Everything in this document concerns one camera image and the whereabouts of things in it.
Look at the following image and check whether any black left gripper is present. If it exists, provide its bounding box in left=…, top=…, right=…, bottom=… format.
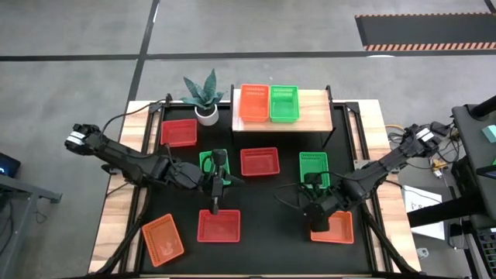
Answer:
left=210, top=169, right=226, bottom=216

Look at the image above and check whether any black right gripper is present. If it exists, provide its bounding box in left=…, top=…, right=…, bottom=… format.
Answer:
left=304, top=189, right=338, bottom=233

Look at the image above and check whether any orange plastic basket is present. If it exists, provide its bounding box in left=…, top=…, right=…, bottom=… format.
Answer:
left=238, top=83, right=271, bottom=123
left=141, top=212, right=185, bottom=268
left=309, top=210, right=355, bottom=245

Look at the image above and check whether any red plastic basket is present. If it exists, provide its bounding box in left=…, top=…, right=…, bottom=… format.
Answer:
left=196, top=208, right=242, bottom=244
left=160, top=118, right=198, bottom=149
left=239, top=146, right=281, bottom=177

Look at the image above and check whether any green plastic basket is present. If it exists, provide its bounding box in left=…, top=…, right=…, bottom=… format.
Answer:
left=298, top=151, right=332, bottom=190
left=269, top=84, right=301, bottom=124
left=198, top=150, right=233, bottom=186

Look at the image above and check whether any wooden shelf with black legs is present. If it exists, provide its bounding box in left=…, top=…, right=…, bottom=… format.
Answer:
left=229, top=84, right=336, bottom=150

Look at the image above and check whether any black table mat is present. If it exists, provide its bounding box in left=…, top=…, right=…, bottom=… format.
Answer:
left=139, top=102, right=374, bottom=274

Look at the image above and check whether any white plant pot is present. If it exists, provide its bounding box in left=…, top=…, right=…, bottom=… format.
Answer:
left=194, top=104, right=220, bottom=127

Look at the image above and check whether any white paper sheet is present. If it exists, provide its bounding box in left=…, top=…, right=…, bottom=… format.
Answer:
left=401, top=184, right=446, bottom=241

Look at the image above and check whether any green snake plant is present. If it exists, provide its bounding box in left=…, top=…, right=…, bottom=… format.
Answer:
left=180, top=68, right=226, bottom=112

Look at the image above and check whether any black equipment cart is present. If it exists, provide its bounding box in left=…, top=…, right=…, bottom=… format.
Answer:
left=406, top=95, right=496, bottom=233

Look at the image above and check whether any black keyboard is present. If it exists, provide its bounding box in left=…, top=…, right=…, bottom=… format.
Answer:
left=477, top=227, right=496, bottom=274

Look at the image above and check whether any teal box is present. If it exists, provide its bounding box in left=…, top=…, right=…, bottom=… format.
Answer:
left=481, top=124, right=496, bottom=144

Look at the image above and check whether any grey desk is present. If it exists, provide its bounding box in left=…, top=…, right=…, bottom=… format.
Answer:
left=0, top=174, right=63, bottom=272

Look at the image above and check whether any dark electronic device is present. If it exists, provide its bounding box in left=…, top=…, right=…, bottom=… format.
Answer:
left=0, top=152, right=22, bottom=178

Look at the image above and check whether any black hazard-striped floor mat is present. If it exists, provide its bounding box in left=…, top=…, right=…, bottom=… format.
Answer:
left=354, top=13, right=496, bottom=52

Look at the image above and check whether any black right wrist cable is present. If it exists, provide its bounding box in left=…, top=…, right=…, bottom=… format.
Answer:
left=274, top=181, right=309, bottom=212

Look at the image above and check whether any black metal table frame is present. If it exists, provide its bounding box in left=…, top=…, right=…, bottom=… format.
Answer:
left=88, top=92, right=424, bottom=279

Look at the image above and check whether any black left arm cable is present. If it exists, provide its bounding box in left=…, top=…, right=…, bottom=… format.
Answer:
left=99, top=98, right=171, bottom=136

